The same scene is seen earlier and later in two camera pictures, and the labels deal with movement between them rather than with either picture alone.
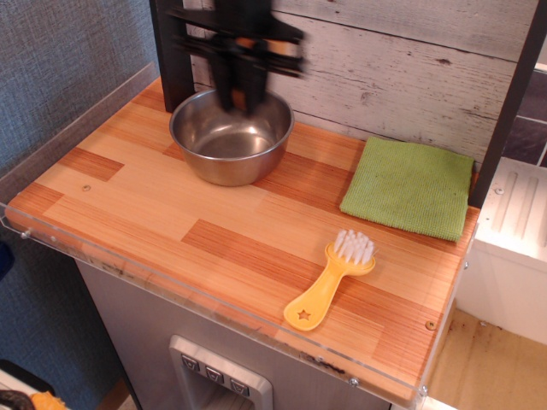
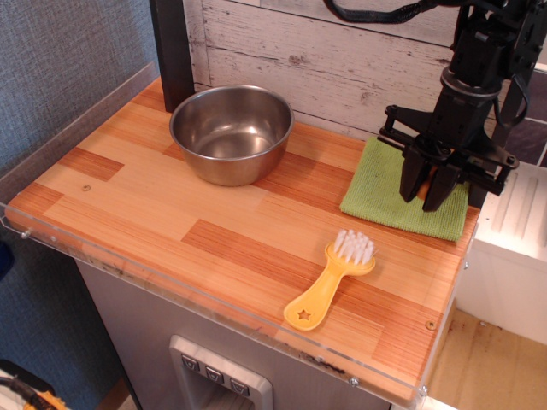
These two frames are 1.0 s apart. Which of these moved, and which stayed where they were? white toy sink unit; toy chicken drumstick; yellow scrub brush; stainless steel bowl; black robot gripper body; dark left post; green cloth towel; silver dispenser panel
Moved: black robot gripper body; toy chicken drumstick
Stayed: yellow scrub brush; stainless steel bowl; silver dispenser panel; white toy sink unit; green cloth towel; dark left post
